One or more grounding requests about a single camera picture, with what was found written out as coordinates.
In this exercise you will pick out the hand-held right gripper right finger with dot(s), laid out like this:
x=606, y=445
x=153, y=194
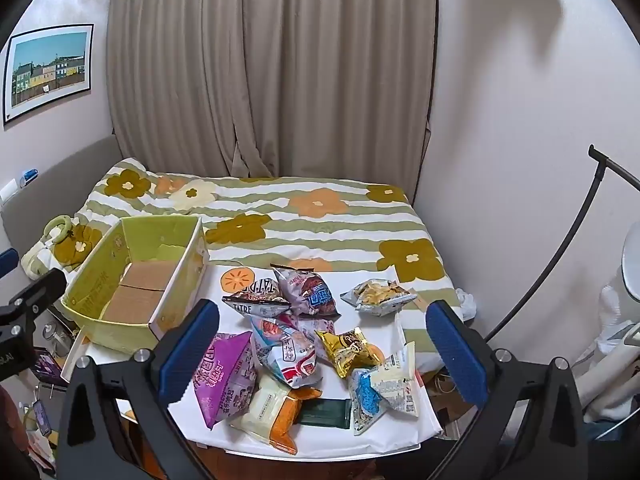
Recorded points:
x=456, y=352

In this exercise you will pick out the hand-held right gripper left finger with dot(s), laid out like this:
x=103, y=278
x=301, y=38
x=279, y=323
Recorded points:
x=192, y=352

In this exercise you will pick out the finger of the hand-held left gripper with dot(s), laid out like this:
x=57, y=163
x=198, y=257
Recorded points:
x=6, y=260
x=37, y=290

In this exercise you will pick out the green cardboard box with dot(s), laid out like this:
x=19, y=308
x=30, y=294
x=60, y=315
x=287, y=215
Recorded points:
x=145, y=285

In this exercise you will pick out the pale yellow snack packet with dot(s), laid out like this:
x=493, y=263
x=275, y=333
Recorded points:
x=264, y=402

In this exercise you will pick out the white red snack packet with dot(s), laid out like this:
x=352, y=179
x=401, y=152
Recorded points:
x=285, y=352

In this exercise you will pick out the gold snack packet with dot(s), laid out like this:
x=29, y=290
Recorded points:
x=350, y=352

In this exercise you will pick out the orange snack packet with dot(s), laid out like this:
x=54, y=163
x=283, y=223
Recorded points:
x=287, y=422

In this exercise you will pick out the green checkered plush bag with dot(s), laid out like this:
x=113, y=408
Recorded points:
x=37, y=257

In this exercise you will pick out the purple box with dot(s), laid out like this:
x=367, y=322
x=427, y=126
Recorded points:
x=50, y=366

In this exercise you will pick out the glass jar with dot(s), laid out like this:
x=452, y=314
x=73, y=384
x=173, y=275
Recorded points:
x=54, y=337

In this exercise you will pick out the white plastic bag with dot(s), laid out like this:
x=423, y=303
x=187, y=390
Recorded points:
x=468, y=304

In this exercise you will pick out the white text snack packet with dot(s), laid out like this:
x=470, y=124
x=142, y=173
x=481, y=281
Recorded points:
x=397, y=380

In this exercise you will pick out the smartphone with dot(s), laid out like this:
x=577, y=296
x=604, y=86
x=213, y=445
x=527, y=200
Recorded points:
x=41, y=416

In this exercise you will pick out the blue white small device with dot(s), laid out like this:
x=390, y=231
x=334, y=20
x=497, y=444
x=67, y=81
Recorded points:
x=27, y=176

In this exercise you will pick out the black silver snack packet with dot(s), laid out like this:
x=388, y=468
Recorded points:
x=260, y=296

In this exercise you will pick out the clear cracker packet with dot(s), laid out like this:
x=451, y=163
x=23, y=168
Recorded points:
x=377, y=297

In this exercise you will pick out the grey headboard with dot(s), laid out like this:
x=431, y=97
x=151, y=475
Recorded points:
x=60, y=180

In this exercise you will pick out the purple silver snack packet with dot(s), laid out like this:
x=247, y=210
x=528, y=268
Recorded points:
x=310, y=290

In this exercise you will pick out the dark green snack packet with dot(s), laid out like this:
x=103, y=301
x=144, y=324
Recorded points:
x=326, y=413

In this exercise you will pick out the white cloth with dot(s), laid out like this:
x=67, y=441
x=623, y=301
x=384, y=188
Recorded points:
x=607, y=360

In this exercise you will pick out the black curved lamp stand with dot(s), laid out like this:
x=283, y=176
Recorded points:
x=570, y=240

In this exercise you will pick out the floral striped blanket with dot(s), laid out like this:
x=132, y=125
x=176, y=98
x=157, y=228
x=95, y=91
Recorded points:
x=320, y=230

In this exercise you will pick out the white appliance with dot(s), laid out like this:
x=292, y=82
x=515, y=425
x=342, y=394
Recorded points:
x=631, y=275

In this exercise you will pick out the beige curtain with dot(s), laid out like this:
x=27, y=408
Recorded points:
x=270, y=70

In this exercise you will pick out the white wall switch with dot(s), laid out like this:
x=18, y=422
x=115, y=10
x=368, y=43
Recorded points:
x=7, y=191

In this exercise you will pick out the wall poster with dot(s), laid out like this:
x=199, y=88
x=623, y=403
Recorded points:
x=47, y=72

